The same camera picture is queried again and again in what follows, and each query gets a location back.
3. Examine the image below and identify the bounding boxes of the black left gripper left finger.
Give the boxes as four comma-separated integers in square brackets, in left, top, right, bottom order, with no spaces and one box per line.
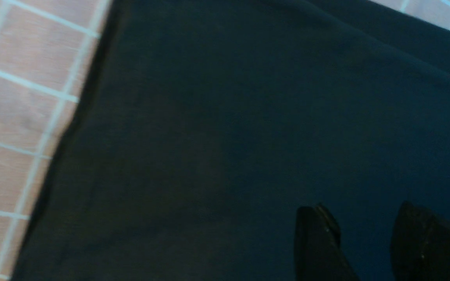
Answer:
[294,203,359,281]

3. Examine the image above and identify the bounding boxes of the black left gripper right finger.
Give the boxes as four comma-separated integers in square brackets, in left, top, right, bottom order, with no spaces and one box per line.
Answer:
[390,201,450,281]

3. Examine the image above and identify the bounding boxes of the dark gray long-sleeved shirt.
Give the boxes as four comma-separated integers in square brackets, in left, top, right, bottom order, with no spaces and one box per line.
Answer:
[10,0,450,281]

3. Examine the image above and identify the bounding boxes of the pink checkered tablecloth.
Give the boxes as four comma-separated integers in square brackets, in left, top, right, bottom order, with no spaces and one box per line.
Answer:
[0,0,450,281]

